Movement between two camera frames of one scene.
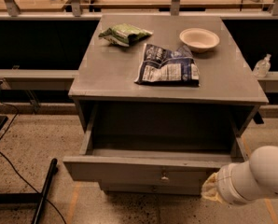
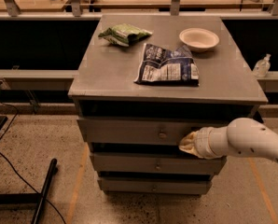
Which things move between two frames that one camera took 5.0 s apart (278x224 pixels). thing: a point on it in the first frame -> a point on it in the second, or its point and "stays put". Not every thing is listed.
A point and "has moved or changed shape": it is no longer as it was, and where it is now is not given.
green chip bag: [124, 35] stays put
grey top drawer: [157, 142] has moved or changed shape
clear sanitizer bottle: [262, 66] stays put
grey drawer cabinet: [166, 99] stays put
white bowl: [199, 39] stays put
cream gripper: [223, 185] -> [202, 143]
